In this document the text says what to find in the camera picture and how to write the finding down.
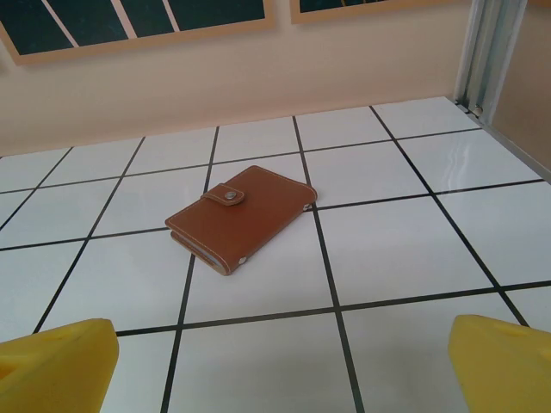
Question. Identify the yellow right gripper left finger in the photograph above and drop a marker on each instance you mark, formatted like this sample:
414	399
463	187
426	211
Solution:
56	370

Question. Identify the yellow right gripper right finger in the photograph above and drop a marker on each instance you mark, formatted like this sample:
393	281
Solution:
503	370

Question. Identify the brown leather card holder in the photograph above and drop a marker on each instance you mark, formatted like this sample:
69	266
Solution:
241	223

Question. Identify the aluminium side rail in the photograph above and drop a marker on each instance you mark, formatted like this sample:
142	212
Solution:
512	146

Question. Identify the aluminium corner post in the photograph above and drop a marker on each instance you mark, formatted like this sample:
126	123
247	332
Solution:
490	51

